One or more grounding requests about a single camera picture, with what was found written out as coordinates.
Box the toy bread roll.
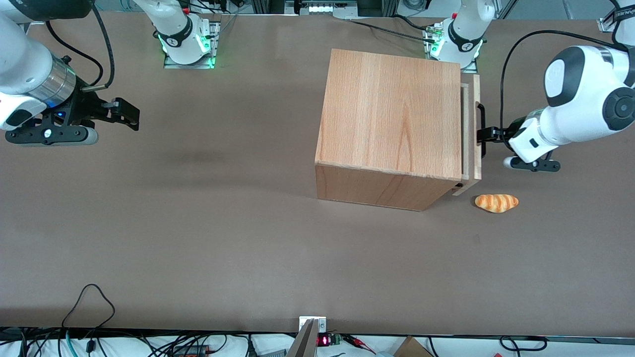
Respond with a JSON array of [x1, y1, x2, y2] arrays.
[[475, 193, 519, 214]]

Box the black looped table cable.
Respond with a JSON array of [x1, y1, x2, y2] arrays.
[[61, 284, 116, 343]]

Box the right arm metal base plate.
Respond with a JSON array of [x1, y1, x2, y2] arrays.
[[163, 20, 221, 70]]

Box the red test lead wires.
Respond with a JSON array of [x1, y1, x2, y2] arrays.
[[341, 334, 378, 355]]

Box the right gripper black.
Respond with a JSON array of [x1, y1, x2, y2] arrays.
[[37, 92, 140, 131]]

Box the white lit device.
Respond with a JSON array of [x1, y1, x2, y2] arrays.
[[297, 0, 359, 15]]

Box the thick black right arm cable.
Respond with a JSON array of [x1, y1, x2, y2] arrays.
[[82, 4, 116, 93]]

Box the brown cardboard piece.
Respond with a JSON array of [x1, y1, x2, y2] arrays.
[[394, 336, 436, 357]]

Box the black coiled floor cable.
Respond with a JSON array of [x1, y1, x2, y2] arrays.
[[499, 336, 549, 353]]

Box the black cable by arm base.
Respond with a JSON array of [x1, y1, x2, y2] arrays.
[[347, 19, 437, 44]]

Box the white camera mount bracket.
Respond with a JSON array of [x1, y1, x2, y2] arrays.
[[299, 316, 327, 334]]

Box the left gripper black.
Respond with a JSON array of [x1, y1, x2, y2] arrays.
[[476, 119, 524, 149]]

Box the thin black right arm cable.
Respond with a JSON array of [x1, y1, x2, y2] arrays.
[[46, 21, 105, 88]]

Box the light wooden drawer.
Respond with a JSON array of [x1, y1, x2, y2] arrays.
[[460, 73, 483, 197]]

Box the black drawer handle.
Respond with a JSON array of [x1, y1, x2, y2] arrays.
[[476, 101, 486, 160]]

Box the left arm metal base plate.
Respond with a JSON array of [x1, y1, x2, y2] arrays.
[[423, 27, 479, 74]]

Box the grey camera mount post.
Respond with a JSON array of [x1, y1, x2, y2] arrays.
[[287, 319, 319, 357]]

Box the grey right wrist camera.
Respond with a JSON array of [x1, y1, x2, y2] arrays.
[[5, 125, 100, 147]]

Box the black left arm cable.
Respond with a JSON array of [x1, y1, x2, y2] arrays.
[[500, 30, 621, 144]]

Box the light wooden drawer cabinet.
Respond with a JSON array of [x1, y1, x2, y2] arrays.
[[315, 48, 464, 212]]

